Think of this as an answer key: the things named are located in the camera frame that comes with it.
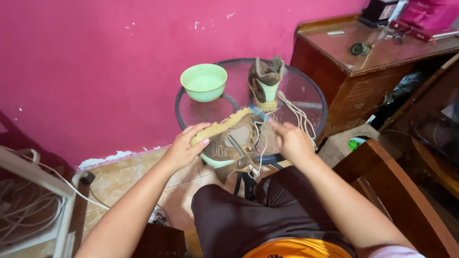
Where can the person's left hand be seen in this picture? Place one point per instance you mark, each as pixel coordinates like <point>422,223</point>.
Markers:
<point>179,152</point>

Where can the person's right hand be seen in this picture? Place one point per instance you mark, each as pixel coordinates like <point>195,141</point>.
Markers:
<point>294,142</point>

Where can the person's right fingers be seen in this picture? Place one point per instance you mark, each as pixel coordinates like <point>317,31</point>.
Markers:
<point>277,127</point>

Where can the blue brush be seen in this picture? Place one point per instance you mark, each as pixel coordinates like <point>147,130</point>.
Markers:
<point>259,112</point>

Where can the brown boot with tan sole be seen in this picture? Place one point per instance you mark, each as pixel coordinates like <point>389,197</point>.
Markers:
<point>265,84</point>
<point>233,147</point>

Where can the white shoelace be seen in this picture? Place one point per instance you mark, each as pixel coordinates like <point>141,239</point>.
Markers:
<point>300,116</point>

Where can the round glass table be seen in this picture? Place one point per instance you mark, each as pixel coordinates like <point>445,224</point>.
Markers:
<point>304,91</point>

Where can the green plastic item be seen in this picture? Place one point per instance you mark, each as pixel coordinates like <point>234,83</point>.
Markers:
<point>355,143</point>

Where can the brown wooden cabinet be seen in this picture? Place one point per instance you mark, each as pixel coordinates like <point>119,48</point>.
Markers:
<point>344,82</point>

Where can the green bowl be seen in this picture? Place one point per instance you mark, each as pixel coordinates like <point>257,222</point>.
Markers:
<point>203,83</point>

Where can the dark brown shorts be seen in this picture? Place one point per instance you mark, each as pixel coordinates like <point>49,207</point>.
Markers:
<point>258,215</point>

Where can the white card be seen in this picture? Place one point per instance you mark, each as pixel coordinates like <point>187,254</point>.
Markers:
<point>336,33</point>

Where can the black wristwatch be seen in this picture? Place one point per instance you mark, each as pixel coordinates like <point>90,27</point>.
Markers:
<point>360,48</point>

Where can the orange shirt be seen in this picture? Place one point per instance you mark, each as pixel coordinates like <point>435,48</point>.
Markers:
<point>297,249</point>

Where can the brown wooden chair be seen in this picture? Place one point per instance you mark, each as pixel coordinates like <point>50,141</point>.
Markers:
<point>391,193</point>

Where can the black bag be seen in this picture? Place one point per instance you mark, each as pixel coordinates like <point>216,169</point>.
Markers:
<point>407,87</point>

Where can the grey sneaker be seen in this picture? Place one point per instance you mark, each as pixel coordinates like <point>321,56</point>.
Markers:
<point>159,216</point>

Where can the bunch of keys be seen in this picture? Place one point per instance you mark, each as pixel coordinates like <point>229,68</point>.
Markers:
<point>393,35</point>

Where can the black box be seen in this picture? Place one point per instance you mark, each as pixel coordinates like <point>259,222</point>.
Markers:
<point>378,12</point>

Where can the dark wooden furniture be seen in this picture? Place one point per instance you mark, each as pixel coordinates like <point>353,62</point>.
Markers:
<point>434,122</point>

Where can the dark wooden stool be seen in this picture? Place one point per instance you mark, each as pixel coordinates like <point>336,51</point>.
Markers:
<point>161,242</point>

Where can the red flat box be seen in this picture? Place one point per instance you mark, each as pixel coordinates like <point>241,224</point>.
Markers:
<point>412,33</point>

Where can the pink bag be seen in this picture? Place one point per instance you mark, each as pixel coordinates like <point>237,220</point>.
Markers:
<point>430,14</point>

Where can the white rack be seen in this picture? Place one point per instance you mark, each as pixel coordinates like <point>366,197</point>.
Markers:
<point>32,172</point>

